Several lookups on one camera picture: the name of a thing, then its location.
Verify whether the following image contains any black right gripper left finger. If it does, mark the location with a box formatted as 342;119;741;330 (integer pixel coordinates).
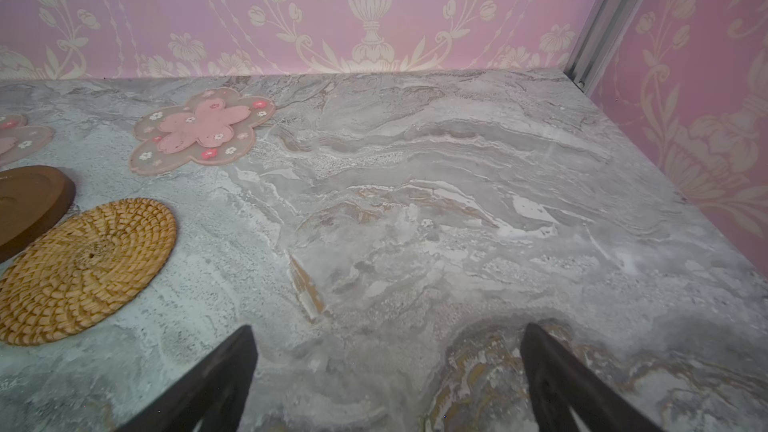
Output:
119;325;258;431

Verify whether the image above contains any aluminium corner frame post right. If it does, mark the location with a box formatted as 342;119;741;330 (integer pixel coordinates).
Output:
564;0;642;95

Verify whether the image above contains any pink flower silicone coaster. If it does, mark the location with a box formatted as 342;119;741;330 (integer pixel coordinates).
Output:
129;87;276;176

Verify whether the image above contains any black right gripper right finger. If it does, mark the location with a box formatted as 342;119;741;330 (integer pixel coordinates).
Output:
520;323;660;431

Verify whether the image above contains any brown wooden round coaster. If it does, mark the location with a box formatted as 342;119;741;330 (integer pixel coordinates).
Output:
1;165;76;262

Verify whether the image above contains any woven rattan round coaster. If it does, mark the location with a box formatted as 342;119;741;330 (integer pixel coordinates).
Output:
1;198;177;346

